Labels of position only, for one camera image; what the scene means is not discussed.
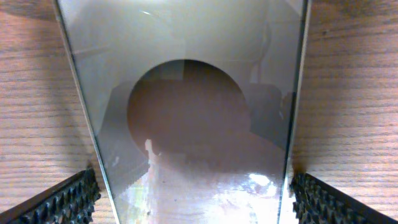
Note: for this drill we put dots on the rose gold Galaxy smartphone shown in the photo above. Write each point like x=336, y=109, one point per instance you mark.
x=191, y=104

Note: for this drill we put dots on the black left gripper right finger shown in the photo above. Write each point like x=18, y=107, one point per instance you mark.
x=319, y=203

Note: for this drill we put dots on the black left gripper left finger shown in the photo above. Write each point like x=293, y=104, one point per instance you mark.
x=70, y=201

